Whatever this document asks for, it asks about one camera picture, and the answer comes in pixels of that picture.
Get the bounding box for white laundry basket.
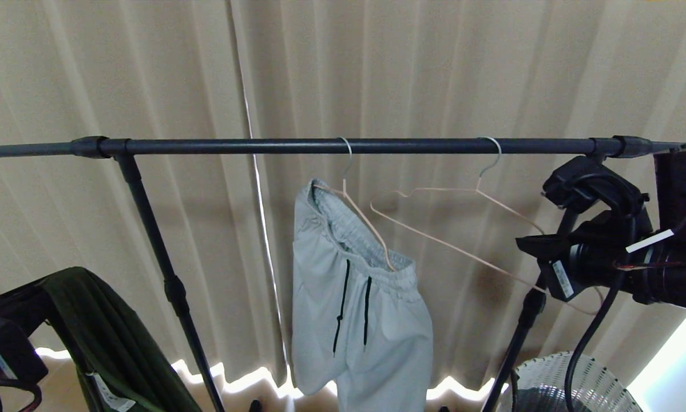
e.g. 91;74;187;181
511;352;644;412

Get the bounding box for pink clothes hanger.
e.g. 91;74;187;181
370;136;604;315
312;137;398;273

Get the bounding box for beige curtain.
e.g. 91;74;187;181
0;0;686;401

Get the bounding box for green garment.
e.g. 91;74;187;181
38;266;204;412

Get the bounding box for pale grey shorts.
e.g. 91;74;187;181
291;179;434;412

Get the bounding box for black clothes rack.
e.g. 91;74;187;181
0;136;686;412

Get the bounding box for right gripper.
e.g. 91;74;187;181
537;226;664;304

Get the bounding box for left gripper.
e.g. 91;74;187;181
0;314;49;391

